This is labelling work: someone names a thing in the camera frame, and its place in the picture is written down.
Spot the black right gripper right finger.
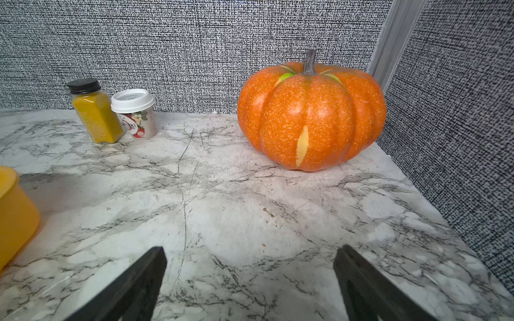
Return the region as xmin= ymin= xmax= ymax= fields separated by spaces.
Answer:
xmin=333 ymin=245 xmax=435 ymax=320

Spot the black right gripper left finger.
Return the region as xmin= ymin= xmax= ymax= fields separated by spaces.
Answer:
xmin=67 ymin=247 xmax=167 ymax=320

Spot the yellow spice jar black lid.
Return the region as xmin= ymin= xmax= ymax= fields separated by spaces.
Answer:
xmin=67 ymin=78 xmax=124 ymax=143

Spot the orange decorative pumpkin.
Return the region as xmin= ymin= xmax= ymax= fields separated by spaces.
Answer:
xmin=237 ymin=49 xmax=387 ymax=172

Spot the yellow plastic storage box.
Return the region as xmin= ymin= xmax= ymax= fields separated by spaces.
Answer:
xmin=1 ymin=166 xmax=40 ymax=268

